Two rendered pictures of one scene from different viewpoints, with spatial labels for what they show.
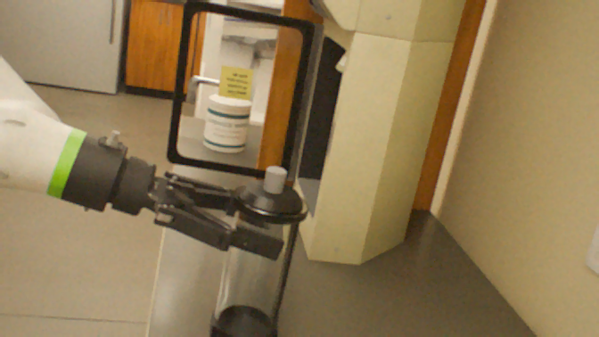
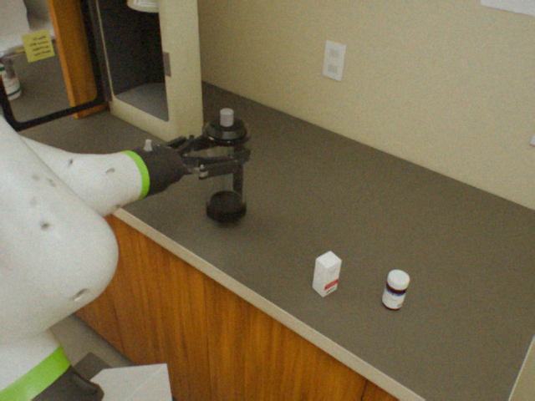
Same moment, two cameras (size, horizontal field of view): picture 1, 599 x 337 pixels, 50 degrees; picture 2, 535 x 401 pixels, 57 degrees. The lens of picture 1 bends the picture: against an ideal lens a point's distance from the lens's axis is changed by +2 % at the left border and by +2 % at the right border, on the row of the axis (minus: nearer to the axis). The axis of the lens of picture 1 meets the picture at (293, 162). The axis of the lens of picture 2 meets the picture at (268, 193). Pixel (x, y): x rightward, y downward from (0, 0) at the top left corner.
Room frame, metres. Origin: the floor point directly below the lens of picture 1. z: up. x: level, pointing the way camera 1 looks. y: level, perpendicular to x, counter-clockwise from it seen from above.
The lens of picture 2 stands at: (0.06, 0.59, 1.73)
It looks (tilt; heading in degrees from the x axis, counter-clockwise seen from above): 37 degrees down; 317
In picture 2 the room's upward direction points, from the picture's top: 3 degrees clockwise
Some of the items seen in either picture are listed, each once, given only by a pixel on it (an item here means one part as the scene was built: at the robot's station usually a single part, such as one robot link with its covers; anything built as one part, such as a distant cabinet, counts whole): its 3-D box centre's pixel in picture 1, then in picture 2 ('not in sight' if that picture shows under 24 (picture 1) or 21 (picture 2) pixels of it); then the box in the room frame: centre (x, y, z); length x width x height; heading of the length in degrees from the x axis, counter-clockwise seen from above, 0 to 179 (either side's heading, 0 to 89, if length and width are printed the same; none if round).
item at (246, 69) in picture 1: (238, 94); (44, 54); (1.46, 0.16, 1.19); 0.30 x 0.01 x 0.40; 93
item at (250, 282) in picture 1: (257, 267); (226, 170); (0.81, 0.02, 1.09); 0.11 x 0.11 x 0.21
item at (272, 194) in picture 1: (272, 191); (226, 124); (0.81, 0.02, 1.21); 0.09 x 0.09 x 0.07
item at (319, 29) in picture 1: (305, 106); (98, 42); (1.47, 0.00, 1.19); 0.03 x 0.02 x 0.39; 11
